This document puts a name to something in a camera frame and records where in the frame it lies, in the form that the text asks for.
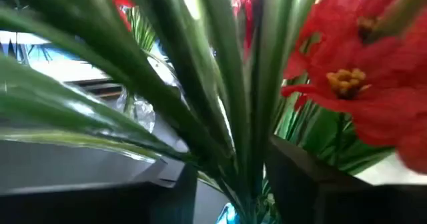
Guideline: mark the red flower stem thin fronds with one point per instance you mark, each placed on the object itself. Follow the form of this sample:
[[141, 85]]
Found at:
[[248, 14]]

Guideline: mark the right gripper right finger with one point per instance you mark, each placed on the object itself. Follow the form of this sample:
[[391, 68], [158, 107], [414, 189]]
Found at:
[[317, 197]]

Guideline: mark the black aluminium table frame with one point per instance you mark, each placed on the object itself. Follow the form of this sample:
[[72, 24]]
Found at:
[[100, 84]]

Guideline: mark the blue glass vase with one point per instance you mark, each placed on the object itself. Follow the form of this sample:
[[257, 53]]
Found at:
[[228, 215]]

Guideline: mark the large red flower bunch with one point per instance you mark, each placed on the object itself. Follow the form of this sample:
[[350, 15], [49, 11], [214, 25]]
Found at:
[[220, 50]]

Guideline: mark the clear glass vase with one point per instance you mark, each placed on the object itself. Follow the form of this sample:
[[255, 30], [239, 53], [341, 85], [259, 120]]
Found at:
[[143, 112]]

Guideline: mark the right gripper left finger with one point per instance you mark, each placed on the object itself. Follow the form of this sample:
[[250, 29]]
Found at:
[[100, 205]]

